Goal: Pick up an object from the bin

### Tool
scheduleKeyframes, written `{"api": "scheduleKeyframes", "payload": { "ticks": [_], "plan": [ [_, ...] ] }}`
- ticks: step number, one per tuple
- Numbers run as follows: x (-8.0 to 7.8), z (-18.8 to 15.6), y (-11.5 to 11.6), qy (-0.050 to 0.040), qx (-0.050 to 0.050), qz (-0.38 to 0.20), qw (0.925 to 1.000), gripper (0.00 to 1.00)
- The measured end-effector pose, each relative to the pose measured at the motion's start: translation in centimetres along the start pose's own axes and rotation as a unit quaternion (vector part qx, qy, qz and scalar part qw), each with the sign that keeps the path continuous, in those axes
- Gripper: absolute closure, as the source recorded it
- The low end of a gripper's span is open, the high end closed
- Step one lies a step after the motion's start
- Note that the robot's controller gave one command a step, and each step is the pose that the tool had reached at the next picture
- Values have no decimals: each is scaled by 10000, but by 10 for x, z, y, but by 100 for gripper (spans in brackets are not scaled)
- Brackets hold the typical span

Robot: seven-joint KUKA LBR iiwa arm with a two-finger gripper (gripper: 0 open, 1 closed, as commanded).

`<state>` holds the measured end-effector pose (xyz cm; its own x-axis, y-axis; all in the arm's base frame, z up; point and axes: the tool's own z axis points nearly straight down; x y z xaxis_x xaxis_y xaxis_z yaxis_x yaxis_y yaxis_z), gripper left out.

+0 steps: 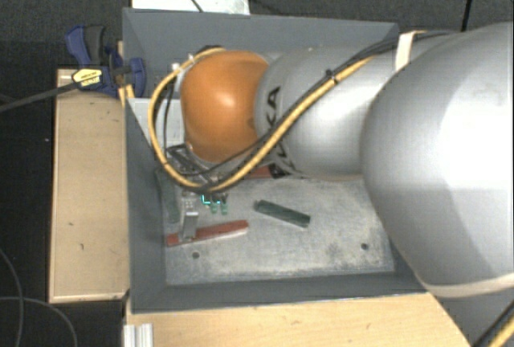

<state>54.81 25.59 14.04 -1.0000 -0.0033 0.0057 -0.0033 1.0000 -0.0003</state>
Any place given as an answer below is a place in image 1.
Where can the grey metal bin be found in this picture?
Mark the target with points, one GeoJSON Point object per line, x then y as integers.
{"type": "Point", "coordinates": [281, 253]}

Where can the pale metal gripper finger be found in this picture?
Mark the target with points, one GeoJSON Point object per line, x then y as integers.
{"type": "Point", "coordinates": [189, 225]}

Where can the red-brown flat block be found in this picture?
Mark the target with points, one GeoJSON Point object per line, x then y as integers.
{"type": "Point", "coordinates": [263, 172]}
{"type": "Point", "coordinates": [221, 229]}

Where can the pale wood flat board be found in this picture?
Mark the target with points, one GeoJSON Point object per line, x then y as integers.
{"type": "Point", "coordinates": [90, 197]}

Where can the dark green flat block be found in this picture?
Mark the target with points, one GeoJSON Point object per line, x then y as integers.
{"type": "Point", "coordinates": [283, 213]}

